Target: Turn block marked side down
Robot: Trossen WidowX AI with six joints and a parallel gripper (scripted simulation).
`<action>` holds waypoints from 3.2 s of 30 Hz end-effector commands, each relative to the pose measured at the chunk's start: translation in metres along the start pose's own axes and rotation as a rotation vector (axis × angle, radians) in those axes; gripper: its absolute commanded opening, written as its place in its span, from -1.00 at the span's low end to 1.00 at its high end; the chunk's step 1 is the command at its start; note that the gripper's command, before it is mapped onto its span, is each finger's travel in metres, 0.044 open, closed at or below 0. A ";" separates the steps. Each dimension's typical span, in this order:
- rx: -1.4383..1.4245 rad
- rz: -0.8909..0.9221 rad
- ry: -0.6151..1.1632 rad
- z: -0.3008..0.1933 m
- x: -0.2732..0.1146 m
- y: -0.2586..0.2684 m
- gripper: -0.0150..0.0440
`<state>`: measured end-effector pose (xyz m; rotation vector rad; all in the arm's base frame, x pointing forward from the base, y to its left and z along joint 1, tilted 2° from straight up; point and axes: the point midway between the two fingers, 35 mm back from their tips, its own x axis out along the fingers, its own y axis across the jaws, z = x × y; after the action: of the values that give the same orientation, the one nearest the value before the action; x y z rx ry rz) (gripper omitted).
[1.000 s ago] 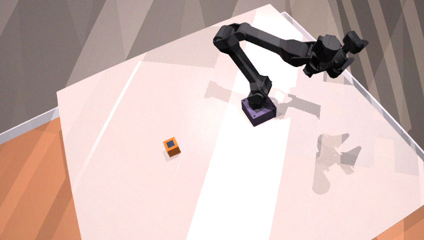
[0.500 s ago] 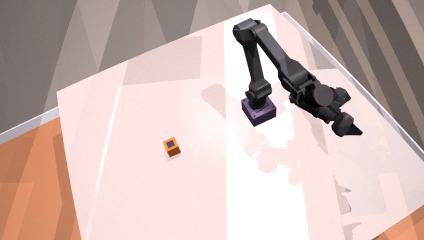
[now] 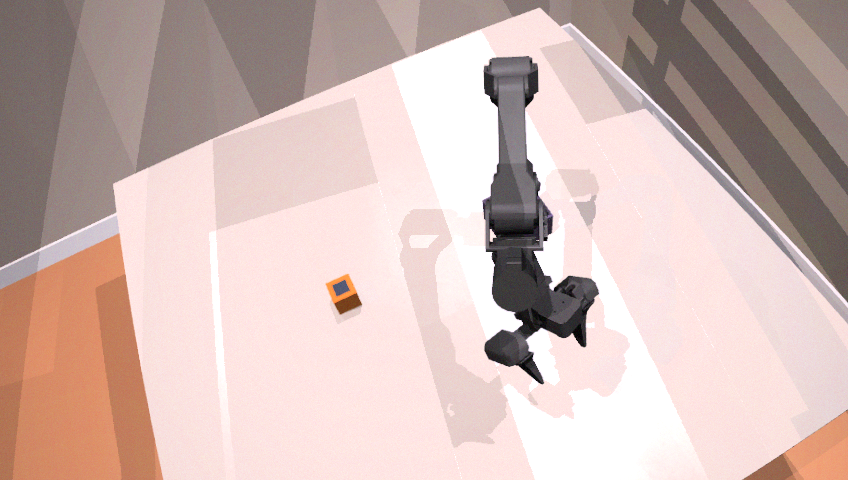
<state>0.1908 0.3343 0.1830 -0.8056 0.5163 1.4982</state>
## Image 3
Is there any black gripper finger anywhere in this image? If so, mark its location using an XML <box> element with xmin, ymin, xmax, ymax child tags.
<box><xmin>572</xmin><ymin>299</ymin><xmax>595</xmax><ymax>348</ymax></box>
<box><xmin>516</xmin><ymin>350</ymin><xmax>545</xmax><ymax>385</ymax></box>

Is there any orange block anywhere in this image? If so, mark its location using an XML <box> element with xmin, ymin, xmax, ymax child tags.
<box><xmin>326</xmin><ymin>274</ymin><xmax>362</xmax><ymax>314</ymax></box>

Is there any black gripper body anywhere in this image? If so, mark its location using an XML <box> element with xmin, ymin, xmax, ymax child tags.
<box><xmin>483</xmin><ymin>271</ymin><xmax>600</xmax><ymax>367</ymax></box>

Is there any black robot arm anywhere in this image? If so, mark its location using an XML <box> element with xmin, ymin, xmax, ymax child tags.
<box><xmin>483</xmin><ymin>56</ymin><xmax>588</xmax><ymax>338</ymax></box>

